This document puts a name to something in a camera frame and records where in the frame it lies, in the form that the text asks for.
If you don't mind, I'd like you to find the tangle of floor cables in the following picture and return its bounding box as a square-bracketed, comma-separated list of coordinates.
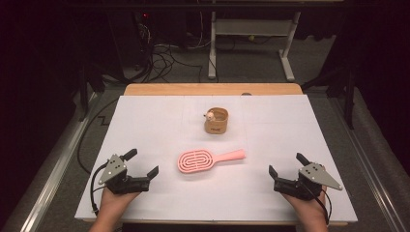
[141, 42, 204, 84]

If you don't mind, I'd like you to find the long black floor cable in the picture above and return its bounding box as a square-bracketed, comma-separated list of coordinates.
[76, 97, 121, 176]

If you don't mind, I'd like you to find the person's left hand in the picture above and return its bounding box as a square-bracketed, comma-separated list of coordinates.
[100, 188, 141, 218]

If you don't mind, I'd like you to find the white metal stand frame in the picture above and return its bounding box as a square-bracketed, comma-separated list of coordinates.
[207, 11, 303, 82]

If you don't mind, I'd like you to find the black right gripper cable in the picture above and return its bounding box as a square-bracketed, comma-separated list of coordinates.
[304, 183, 333, 226]

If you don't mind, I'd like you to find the wooden cup with small figurine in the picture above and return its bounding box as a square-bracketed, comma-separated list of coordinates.
[203, 106, 229, 135]

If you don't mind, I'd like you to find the person's right hand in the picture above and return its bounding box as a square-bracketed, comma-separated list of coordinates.
[281, 186, 329, 224]

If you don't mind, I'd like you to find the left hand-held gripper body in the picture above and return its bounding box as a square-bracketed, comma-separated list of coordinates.
[98, 154, 151, 195]

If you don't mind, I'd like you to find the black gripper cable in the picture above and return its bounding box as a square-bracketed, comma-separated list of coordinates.
[89, 162, 109, 217]
[304, 183, 333, 226]

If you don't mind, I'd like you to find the black computer tower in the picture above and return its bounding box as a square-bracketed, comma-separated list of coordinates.
[107, 9, 153, 73]

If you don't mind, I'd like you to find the aluminium floor rail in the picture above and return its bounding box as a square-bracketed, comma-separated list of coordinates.
[327, 96, 408, 232]
[18, 91, 100, 232]

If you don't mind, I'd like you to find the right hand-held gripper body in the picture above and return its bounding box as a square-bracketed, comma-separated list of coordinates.
[274, 162, 343, 201]

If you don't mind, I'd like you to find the white table cover sheet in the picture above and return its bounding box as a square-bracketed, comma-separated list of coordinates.
[74, 94, 358, 223]

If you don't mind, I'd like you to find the pink hairbrush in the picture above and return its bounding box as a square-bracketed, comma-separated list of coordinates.
[176, 148, 247, 174]

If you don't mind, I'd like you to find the black stand leg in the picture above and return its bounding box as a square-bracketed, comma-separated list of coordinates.
[302, 62, 356, 131]
[77, 62, 106, 123]

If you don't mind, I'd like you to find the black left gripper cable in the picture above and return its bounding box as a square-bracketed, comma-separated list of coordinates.
[89, 162, 109, 217]

